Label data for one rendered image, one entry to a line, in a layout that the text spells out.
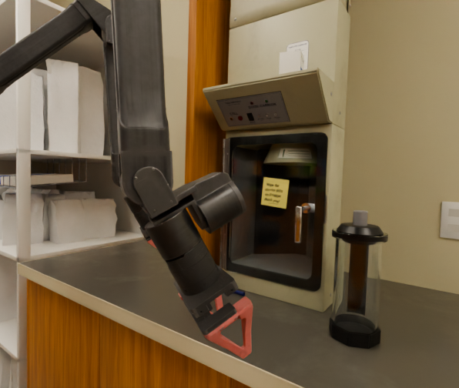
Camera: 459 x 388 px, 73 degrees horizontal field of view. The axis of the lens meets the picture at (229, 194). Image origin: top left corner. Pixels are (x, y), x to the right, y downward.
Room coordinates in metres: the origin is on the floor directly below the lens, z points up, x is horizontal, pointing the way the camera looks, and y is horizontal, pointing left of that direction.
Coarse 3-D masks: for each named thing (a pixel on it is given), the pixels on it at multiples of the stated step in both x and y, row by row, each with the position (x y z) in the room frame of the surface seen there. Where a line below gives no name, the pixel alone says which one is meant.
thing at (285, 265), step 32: (256, 160) 0.86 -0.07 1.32; (288, 160) 0.81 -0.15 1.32; (320, 160) 0.76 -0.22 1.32; (256, 192) 0.86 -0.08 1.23; (288, 192) 0.81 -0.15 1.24; (320, 192) 0.76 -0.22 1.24; (256, 224) 0.86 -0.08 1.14; (288, 224) 0.80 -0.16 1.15; (320, 224) 0.75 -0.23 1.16; (256, 256) 0.86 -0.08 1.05; (288, 256) 0.80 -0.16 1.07; (320, 256) 0.75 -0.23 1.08
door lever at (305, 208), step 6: (306, 204) 0.77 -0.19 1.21; (300, 210) 0.73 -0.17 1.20; (306, 210) 0.77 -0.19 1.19; (300, 216) 0.73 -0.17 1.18; (300, 222) 0.73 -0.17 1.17; (300, 228) 0.73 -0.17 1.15; (294, 234) 0.74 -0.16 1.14; (300, 234) 0.74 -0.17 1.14; (294, 240) 0.74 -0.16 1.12; (300, 240) 0.74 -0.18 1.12
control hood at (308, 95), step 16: (256, 80) 0.75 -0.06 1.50; (272, 80) 0.73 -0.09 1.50; (288, 80) 0.71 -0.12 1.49; (304, 80) 0.69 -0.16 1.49; (320, 80) 0.68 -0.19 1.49; (208, 96) 0.85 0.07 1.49; (224, 96) 0.82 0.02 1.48; (240, 96) 0.80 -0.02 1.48; (288, 96) 0.74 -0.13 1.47; (304, 96) 0.72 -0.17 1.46; (320, 96) 0.70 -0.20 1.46; (288, 112) 0.77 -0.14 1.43; (304, 112) 0.75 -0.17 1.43; (320, 112) 0.73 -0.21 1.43; (224, 128) 0.91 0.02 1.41; (240, 128) 0.88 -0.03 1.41; (256, 128) 0.86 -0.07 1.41
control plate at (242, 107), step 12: (252, 96) 0.78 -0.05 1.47; (264, 96) 0.77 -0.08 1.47; (276, 96) 0.75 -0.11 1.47; (228, 108) 0.85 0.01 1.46; (240, 108) 0.83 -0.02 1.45; (252, 108) 0.81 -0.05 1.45; (264, 108) 0.79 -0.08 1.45; (276, 108) 0.78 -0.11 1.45; (228, 120) 0.88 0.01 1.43; (264, 120) 0.82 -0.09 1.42; (276, 120) 0.80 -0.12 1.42; (288, 120) 0.79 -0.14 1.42
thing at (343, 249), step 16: (336, 240) 0.65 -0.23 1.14; (352, 240) 0.60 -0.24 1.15; (336, 256) 0.64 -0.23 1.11; (352, 256) 0.61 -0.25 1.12; (368, 256) 0.60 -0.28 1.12; (336, 272) 0.64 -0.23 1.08; (352, 272) 0.61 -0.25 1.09; (368, 272) 0.60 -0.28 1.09; (336, 288) 0.64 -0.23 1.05; (352, 288) 0.61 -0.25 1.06; (368, 288) 0.60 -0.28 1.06; (336, 304) 0.63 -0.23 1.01; (352, 304) 0.61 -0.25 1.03; (368, 304) 0.60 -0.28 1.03; (336, 320) 0.63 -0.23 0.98; (352, 320) 0.60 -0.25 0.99; (368, 320) 0.60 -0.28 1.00
